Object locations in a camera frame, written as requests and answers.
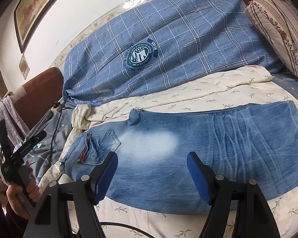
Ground blue denim pants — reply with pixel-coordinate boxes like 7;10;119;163
60;100;298;215

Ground cream leaf-print sheet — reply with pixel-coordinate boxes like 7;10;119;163
38;66;298;238

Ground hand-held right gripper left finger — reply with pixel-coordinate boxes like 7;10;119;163
23;151;118;238

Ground striped floral pillow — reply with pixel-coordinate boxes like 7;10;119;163
245;0;298;80

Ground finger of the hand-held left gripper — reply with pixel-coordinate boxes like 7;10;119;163
25;131;47;146

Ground pale hanging cloth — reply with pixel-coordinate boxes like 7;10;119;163
0;95;31;142

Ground person's left hand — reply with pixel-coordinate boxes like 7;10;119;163
5;176;40;220

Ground small wall picture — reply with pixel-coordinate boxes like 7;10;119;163
18;55;30;80

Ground blue plaid quilt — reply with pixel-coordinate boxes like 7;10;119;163
62;0;286;106

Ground brown headboard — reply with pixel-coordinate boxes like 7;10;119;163
0;67;64;159

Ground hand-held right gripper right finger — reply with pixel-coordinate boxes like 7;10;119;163
186;151;281;238

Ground large framed picture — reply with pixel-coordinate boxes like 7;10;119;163
14;0;72;54

